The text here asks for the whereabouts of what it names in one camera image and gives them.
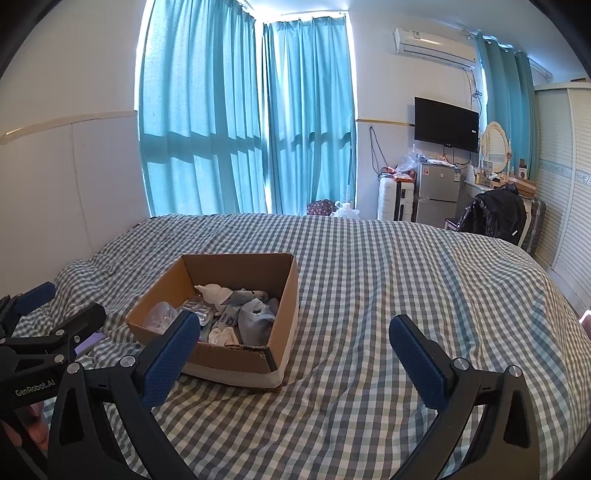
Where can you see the black wall television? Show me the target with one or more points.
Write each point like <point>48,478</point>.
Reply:
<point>445,124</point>

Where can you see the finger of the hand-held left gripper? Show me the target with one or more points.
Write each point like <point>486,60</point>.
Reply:
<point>78,321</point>
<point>34,295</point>

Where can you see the white pump bottle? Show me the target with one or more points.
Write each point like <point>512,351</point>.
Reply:
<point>213,293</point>

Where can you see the white air conditioner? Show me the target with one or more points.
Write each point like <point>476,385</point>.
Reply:
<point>434,46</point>

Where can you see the dark patterned bag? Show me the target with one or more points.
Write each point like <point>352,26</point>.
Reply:
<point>321,207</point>

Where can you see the white suitcase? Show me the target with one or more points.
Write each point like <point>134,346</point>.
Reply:
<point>390,201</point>

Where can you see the white slatted wardrobe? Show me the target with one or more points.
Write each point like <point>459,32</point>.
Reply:
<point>563,175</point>

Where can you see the teal curtain beside wardrobe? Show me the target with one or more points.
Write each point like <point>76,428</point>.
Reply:
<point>508,97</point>

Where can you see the wide teal curtain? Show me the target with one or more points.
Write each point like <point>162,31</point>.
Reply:
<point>198,110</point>

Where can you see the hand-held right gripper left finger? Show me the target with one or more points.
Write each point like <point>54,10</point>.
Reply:
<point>173,360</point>

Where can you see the cardboard box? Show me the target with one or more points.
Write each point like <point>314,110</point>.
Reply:
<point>258,355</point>

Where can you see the black jacket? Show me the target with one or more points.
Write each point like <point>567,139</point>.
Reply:
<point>496,214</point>

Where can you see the white plastic bag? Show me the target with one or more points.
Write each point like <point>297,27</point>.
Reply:
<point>345,211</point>

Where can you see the narrow teal curtain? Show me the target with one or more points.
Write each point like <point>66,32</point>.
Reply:
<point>309,115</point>

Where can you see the person's left hand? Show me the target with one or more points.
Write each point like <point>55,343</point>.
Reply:
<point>36,427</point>

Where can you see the silver blister pack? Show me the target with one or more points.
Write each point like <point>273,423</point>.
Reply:
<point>196,308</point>

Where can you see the silver small fridge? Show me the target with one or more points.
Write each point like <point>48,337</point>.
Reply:
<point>436,194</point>

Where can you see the white tube with blue print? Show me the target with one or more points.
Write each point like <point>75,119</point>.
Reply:
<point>228,316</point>

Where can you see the clear plastic bag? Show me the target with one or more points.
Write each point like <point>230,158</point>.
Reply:
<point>408,159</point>

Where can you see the grey white socks bundle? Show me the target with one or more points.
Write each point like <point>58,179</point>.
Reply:
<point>257,318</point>

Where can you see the clear cotton swab jar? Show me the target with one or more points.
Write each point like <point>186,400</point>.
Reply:
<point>159,316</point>

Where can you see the translucent plastic bottle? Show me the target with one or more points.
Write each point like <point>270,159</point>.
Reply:
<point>251,294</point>

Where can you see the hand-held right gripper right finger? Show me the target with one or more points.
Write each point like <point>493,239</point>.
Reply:
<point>418,364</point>

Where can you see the oval white mirror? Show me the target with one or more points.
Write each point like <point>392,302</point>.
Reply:
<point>495,147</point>

